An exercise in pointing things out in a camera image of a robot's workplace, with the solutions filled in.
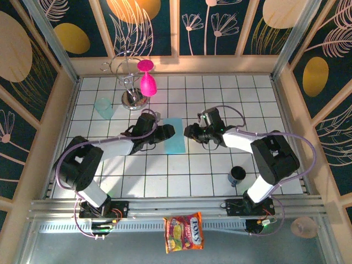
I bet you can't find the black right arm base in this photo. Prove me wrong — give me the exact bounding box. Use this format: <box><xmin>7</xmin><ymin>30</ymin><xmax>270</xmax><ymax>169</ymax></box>
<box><xmin>224</xmin><ymin>197</ymin><xmax>276</xmax><ymax>218</ymax></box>

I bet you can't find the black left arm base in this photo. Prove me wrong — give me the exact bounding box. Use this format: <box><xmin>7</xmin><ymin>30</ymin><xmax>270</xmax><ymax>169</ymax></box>
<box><xmin>78</xmin><ymin>200</ymin><xmax>130</xmax><ymax>219</ymax></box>

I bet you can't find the pink wine glass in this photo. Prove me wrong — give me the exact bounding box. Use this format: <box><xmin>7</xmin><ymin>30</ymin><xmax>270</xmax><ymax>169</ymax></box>
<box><xmin>136</xmin><ymin>59</ymin><xmax>158</xmax><ymax>97</ymax></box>

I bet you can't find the translucent teal plastic cup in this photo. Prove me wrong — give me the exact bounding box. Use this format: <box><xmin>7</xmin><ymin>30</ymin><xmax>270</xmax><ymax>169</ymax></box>
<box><xmin>94</xmin><ymin>98</ymin><xmax>115</xmax><ymax>120</ymax></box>

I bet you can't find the dark metal mug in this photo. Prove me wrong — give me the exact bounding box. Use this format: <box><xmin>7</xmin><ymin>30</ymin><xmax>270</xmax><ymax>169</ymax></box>
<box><xmin>227</xmin><ymin>166</ymin><xmax>248</xmax><ymax>188</ymax></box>

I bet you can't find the orange candy bag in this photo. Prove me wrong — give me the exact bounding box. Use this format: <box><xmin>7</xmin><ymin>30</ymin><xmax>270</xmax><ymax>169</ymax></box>
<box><xmin>162</xmin><ymin>211</ymin><xmax>205</xmax><ymax>254</ymax></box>

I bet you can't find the small black electronics module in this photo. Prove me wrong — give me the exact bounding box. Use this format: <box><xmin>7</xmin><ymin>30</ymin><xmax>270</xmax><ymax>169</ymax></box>
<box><xmin>245</xmin><ymin>217</ymin><xmax>277</xmax><ymax>236</ymax></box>
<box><xmin>91</xmin><ymin>219</ymin><xmax>122</xmax><ymax>234</ymax></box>

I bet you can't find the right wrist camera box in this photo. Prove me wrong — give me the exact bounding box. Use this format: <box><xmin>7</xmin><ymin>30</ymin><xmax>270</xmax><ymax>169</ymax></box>
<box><xmin>197</xmin><ymin>109</ymin><xmax>212</xmax><ymax>126</ymax></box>

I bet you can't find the chrome wire glass rack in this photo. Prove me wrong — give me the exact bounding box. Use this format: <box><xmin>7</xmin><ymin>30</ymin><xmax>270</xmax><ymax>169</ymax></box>
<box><xmin>100</xmin><ymin>49</ymin><xmax>149</xmax><ymax>111</ymax></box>

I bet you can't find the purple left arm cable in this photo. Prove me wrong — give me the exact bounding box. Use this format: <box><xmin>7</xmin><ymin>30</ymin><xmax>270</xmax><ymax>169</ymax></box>
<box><xmin>54</xmin><ymin>108</ymin><xmax>163</xmax><ymax>240</ymax></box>

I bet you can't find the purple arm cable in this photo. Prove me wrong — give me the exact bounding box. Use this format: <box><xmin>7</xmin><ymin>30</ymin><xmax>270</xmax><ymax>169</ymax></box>
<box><xmin>202</xmin><ymin>106</ymin><xmax>317</xmax><ymax>237</ymax></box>
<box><xmin>54</xmin><ymin>108</ymin><xmax>163</xmax><ymax>240</ymax></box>

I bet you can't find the aluminium mounting rail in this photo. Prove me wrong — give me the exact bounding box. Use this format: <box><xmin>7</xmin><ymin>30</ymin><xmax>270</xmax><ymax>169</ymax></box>
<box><xmin>27</xmin><ymin>195</ymin><xmax>328</xmax><ymax>219</ymax></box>

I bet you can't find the perforated grey cable duct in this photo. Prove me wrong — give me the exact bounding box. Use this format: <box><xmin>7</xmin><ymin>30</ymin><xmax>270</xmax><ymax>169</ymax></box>
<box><xmin>38</xmin><ymin>221</ymin><xmax>248</xmax><ymax>234</ymax></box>

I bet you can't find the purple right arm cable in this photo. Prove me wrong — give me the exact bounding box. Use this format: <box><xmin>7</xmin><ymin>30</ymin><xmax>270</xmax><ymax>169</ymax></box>
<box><xmin>202</xmin><ymin>106</ymin><xmax>317</xmax><ymax>237</ymax></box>

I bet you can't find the aluminium frame post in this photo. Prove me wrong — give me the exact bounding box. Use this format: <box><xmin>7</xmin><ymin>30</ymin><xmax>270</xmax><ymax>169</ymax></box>
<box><xmin>271</xmin><ymin>0</ymin><xmax>322</xmax><ymax>80</ymax></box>
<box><xmin>23</xmin><ymin>0</ymin><xmax>80</xmax><ymax>83</ymax></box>

